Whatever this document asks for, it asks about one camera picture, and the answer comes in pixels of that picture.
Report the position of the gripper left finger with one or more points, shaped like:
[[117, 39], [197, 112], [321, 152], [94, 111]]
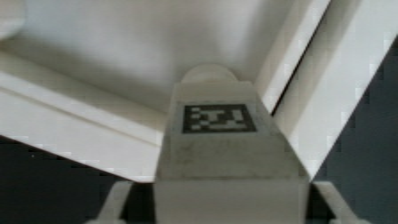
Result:
[[128, 205]]

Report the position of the white U-shaped fence frame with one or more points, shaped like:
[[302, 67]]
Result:
[[343, 55]]

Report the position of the white square tabletop part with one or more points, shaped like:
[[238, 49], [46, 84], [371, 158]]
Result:
[[94, 54]]

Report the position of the white leg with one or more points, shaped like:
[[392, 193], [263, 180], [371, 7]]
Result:
[[231, 180]]

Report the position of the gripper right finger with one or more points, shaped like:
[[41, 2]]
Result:
[[328, 210]]

